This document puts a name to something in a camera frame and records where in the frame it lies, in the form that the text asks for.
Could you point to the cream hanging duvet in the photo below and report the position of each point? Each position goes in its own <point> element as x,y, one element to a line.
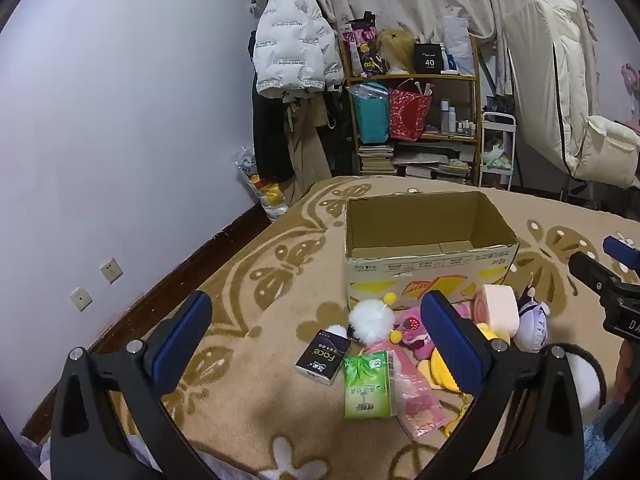
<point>540,85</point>

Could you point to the green tissue pack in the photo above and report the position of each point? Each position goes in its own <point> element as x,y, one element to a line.
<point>367,385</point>

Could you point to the wooden shelf unit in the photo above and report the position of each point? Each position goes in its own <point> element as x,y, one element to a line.
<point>477,90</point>

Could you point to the messy pile of books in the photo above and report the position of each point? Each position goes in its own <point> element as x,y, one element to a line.
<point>430,165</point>

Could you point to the pink plastic packet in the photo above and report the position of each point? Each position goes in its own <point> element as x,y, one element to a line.
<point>420,405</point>

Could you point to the cardboard box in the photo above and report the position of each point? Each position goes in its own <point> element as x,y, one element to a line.
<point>380,270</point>

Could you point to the purple plush toy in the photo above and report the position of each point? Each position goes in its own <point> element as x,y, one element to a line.
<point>532,327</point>

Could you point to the pink wall decoration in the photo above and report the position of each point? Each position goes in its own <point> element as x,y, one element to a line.
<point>631,82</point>

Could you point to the power wall socket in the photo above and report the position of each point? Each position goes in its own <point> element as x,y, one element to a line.
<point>111,270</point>

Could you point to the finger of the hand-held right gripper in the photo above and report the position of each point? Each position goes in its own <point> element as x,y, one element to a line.
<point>617,248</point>
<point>592,272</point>

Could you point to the black box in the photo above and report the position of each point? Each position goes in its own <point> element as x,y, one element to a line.
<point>429,59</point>

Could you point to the yellow plush toy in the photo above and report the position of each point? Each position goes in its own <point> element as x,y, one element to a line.
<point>442,372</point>

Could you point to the person's right hand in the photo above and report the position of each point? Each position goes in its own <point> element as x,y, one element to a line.
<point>625,372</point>

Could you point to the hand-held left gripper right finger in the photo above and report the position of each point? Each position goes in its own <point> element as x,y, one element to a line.
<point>450,340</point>

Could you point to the black tissue pack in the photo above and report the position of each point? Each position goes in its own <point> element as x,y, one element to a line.
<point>322,357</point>

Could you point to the neat stack of books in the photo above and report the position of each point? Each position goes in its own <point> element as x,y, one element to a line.
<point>376,160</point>

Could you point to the white puffer jacket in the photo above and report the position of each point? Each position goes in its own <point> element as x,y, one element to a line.
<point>295,35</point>

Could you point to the round-hole wall socket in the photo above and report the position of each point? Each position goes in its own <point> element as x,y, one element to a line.
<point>81,299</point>

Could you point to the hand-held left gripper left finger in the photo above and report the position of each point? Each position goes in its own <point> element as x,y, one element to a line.
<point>180,345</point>

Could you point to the beige hanging trousers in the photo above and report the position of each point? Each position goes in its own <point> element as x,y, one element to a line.
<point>307,150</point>

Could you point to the blue fluffy cloth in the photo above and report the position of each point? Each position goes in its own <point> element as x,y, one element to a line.
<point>597,452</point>

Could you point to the white black-eared plush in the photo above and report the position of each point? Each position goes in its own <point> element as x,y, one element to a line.
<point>585,380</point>

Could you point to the purple packaged item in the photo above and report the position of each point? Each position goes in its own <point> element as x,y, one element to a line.
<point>362,47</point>

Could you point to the white plastic bag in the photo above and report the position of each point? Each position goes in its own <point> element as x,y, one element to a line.
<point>457,42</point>

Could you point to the blonde wig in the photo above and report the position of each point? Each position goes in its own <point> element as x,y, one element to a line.
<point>397,50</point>

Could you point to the red patterned bag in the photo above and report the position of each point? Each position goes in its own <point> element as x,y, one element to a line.
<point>409,115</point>

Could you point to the pink strawberry plush toy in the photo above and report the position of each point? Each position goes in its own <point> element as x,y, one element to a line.
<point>410,330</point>

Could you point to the black hanging coat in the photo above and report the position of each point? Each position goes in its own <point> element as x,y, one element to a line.
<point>270,130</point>

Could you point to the clear bag of yellow toys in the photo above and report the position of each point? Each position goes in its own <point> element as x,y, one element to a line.
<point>267,195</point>

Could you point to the row of cosmetic bottles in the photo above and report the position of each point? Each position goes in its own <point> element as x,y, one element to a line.
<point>452,120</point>

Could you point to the teal bag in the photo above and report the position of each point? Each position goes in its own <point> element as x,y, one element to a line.
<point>371,117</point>

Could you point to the black hanging garment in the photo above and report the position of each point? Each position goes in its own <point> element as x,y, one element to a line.
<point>340,130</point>

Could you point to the white fluffy pompom toy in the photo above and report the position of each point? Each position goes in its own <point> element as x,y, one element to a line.
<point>370,317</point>

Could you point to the white trolley cart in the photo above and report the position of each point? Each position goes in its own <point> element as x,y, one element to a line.
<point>498,120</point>

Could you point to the pink swirl roll cushion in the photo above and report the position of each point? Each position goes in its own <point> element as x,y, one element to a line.
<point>497,307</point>

